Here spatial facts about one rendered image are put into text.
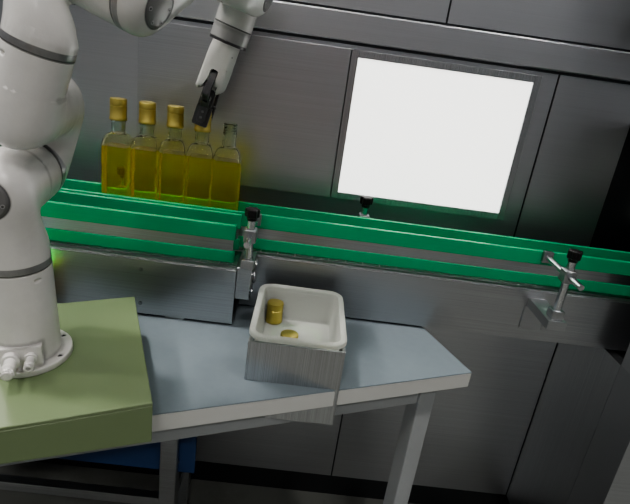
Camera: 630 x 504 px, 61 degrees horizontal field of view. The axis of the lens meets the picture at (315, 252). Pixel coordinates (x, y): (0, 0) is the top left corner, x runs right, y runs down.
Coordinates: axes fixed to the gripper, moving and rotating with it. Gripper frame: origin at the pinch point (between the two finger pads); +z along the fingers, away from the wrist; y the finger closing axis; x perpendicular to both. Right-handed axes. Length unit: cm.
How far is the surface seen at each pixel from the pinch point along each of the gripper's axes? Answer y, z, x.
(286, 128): -11.9, -2.2, 16.9
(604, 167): -15, -23, 92
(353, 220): -3.1, 9.9, 38.7
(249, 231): 16.3, 14.6, 17.5
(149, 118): 1.2, 4.8, -10.0
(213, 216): 6.3, 18.0, 9.4
